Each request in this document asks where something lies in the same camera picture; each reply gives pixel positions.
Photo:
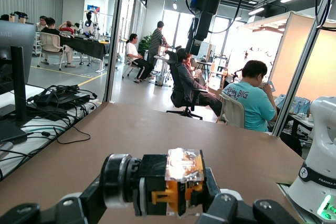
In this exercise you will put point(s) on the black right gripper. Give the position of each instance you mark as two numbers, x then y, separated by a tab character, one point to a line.
207	6

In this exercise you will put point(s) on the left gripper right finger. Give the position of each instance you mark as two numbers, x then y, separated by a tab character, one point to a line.
228	208

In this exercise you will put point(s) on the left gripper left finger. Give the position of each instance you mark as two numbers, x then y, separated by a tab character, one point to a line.
71	208

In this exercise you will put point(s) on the orange black push switch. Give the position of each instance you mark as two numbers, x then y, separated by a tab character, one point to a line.
173	197

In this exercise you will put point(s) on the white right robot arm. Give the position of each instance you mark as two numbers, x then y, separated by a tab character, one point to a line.
323	142

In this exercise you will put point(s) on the standing person striped shirt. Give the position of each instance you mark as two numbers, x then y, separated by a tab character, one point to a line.
155	40

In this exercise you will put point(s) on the person in dark jacket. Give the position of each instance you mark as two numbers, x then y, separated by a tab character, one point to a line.
187	77

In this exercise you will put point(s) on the green potted plant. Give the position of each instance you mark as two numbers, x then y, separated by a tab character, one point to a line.
145	44

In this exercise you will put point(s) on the grey waste bin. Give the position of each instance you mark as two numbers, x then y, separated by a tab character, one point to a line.
160	80

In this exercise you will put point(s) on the black office chair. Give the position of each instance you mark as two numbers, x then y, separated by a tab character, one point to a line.
174	95

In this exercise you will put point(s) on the seated person white shirt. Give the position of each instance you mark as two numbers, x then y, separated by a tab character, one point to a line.
131	51

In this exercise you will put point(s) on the white side desk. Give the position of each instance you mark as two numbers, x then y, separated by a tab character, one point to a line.
39	140

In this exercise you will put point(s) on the beige chair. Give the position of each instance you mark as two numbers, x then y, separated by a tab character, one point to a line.
232	111

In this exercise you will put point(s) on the person in teal shirt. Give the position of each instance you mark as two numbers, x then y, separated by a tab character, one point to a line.
252	103

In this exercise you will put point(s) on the black flat device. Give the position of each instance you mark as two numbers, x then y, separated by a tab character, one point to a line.
10	133

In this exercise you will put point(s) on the beige partition panel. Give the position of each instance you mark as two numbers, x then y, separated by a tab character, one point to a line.
294	51

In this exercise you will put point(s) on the table with black cloth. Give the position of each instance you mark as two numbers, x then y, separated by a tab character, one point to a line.
89	48

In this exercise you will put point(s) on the white humanoid robot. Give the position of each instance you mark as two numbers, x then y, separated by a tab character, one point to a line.
88	26

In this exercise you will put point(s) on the black dock box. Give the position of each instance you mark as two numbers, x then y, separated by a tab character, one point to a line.
65	98

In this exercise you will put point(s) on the person in red shirt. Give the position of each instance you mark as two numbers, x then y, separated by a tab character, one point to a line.
68	29

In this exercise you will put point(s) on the seated person black shirt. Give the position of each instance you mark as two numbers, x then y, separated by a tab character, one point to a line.
51	31

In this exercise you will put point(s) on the white mesh chair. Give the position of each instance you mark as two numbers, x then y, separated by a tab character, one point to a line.
48	41

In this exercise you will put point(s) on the person in pale shirt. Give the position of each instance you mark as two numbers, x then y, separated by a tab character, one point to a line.
41	23

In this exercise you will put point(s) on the black Huawei monitor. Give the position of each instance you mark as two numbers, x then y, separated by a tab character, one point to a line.
15	37

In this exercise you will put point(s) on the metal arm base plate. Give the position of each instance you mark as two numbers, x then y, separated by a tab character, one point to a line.
284	188

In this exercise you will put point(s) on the aluminium frame post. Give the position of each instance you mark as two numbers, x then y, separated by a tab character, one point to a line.
297	77
115	37

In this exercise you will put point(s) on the blue red wall poster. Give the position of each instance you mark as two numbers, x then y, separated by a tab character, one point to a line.
92	7

